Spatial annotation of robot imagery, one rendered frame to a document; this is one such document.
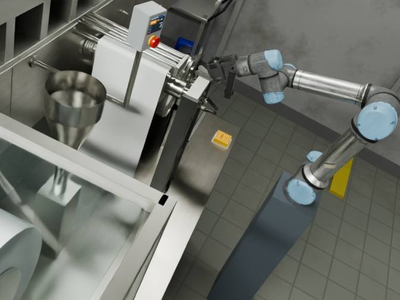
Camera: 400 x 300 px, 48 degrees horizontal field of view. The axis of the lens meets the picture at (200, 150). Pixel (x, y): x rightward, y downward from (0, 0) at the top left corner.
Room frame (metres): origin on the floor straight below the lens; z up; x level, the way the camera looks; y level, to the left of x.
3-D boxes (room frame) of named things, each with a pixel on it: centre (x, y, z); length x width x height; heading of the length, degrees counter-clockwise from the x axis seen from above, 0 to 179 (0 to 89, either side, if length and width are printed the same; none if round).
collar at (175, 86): (1.27, 0.16, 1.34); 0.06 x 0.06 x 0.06; 86
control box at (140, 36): (0.97, 0.23, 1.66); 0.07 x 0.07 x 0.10; 71
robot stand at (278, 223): (1.53, -0.48, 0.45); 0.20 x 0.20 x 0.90; 81
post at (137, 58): (0.97, 0.24, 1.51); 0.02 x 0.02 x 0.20
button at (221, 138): (1.67, -0.08, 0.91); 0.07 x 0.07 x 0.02; 86
